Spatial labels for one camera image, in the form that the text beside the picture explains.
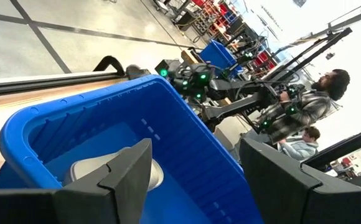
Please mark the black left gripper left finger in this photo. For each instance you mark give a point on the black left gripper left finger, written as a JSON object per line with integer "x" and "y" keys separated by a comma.
{"x": 105, "y": 199}

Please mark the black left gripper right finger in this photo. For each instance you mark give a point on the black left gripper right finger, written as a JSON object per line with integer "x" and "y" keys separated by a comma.
{"x": 292, "y": 199}

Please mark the grey slide sandal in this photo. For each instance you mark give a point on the grey slide sandal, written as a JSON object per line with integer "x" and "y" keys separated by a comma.
{"x": 87, "y": 168}

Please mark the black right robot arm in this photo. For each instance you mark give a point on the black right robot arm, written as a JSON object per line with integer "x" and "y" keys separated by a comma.
{"x": 236, "y": 107}

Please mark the large blue plastic bin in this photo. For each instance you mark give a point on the large blue plastic bin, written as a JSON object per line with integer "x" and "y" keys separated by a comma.
{"x": 199, "y": 155}

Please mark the blue storage bin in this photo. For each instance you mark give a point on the blue storage bin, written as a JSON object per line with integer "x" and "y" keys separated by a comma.
{"x": 218, "y": 56}

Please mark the person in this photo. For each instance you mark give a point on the person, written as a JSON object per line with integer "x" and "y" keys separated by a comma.
{"x": 298, "y": 149}
{"x": 311, "y": 109}

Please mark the storage shelf with red bins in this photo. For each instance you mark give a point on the storage shelf with red bins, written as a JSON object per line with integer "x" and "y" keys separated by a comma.
{"x": 224, "y": 12}

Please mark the black aluminium table frame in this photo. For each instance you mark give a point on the black aluminium table frame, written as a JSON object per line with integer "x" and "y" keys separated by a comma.
{"x": 43, "y": 82}

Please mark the black overhead gantry frame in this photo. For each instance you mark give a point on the black overhead gantry frame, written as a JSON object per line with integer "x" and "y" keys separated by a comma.
{"x": 323, "y": 42}

